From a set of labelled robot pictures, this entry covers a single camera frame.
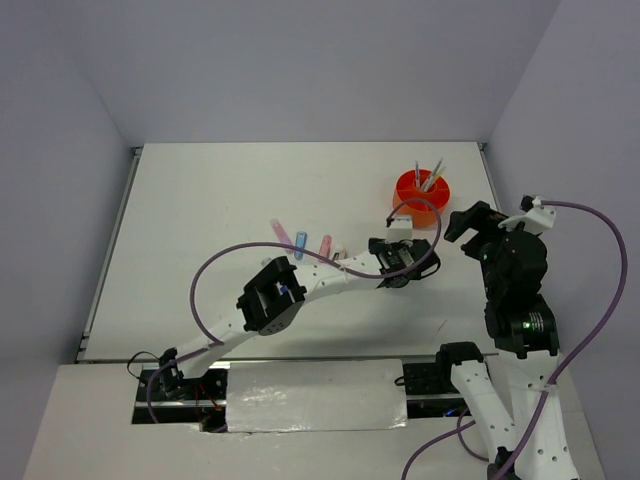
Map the clear yellow pen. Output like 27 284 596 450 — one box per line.
427 167 446 191

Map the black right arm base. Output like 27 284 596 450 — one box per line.
394 362 466 419

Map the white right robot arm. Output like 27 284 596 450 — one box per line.
434 198 579 479

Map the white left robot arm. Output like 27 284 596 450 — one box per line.
159 238 441 399

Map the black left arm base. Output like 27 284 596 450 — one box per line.
126 351 229 433

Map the orange round organizer container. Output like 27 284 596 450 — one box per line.
392 169 451 229

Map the silver foil sheet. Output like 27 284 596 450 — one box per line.
225 360 408 433

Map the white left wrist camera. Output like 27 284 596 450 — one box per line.
386 215 413 243

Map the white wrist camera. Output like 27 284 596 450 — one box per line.
498 195 556 235
386 215 413 243

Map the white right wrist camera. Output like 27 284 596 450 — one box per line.
498 195 556 235

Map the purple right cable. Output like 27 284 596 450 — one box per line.
402 198 627 480

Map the purple cable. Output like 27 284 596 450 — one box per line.
147 198 443 424
402 198 627 480

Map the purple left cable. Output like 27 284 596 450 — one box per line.
147 198 443 424

